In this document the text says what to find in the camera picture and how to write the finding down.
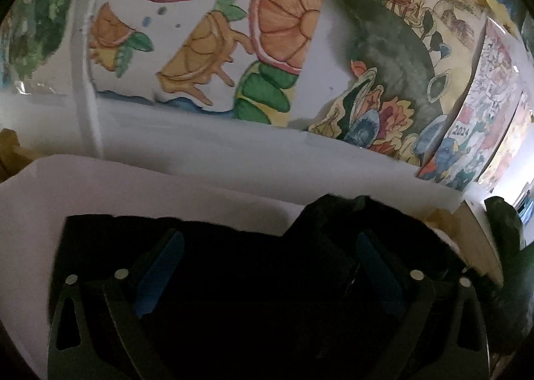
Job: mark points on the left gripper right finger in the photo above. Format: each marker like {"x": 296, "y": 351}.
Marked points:
{"x": 432, "y": 329}

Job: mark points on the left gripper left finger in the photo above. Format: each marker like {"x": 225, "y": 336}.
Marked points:
{"x": 96, "y": 330}

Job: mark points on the black garment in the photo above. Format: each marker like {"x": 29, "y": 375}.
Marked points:
{"x": 221, "y": 303}

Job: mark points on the dark green garment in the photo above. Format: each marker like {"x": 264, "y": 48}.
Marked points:
{"x": 514, "y": 300}

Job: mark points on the pink duvet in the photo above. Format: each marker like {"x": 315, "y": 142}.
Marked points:
{"x": 35, "y": 203}

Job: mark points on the yellow pig painting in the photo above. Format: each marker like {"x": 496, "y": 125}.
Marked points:
{"x": 509, "y": 146}

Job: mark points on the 2024 dragon painting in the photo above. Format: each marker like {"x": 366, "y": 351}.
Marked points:
{"x": 486, "y": 113}

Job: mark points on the green hill flowers painting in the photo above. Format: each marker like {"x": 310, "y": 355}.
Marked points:
{"x": 411, "y": 60}

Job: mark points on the anime characters green painting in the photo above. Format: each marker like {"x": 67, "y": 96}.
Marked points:
{"x": 31, "y": 32}

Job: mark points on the orange slices drink painting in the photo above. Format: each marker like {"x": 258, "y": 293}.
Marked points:
{"x": 236, "y": 58}

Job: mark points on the wooden bed frame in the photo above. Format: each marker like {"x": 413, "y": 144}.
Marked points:
{"x": 468, "y": 235}

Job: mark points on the white wall pipe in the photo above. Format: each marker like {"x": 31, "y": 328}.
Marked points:
{"x": 83, "y": 93}

